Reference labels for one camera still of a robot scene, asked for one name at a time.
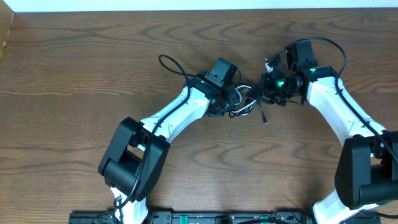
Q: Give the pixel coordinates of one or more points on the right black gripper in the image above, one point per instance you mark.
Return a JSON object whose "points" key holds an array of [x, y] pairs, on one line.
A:
{"points": [[263, 91]]}

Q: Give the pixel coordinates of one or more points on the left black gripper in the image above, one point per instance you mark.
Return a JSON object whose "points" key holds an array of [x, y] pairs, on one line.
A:
{"points": [[234, 98]]}

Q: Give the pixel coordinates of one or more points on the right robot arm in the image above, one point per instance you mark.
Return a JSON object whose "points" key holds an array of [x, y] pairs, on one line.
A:
{"points": [[366, 176]]}

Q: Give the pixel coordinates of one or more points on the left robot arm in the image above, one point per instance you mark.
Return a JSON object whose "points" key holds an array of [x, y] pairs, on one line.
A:
{"points": [[133, 161]]}

